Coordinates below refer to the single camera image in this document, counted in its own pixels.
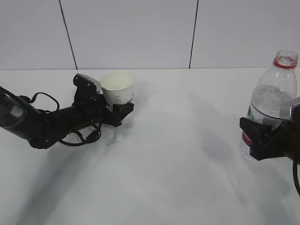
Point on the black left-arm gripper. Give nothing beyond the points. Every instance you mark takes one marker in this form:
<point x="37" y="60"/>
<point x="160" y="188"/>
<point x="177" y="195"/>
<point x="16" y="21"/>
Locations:
<point x="105" y="116"/>

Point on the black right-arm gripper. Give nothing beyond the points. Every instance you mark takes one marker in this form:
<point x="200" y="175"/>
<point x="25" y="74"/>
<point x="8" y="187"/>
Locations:
<point x="284" y="141"/>

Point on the white paper cup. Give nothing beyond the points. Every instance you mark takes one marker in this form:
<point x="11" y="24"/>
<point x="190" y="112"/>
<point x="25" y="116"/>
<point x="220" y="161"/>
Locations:
<point x="118" y="88"/>

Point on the clear water bottle red label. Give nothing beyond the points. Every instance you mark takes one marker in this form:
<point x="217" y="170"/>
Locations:
<point x="276" y="86"/>

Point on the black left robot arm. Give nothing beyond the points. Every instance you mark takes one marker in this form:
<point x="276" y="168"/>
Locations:
<point x="74" y="126"/>

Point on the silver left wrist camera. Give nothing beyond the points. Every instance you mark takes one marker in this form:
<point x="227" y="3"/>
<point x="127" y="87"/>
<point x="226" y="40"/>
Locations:
<point x="86" y="84"/>

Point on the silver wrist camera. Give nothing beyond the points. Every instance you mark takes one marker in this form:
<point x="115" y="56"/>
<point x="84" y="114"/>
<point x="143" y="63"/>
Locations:
<point x="86" y="84"/>
<point x="289" y="108"/>

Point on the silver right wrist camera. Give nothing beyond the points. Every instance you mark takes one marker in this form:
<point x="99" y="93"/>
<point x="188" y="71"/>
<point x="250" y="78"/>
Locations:
<point x="289" y="108"/>

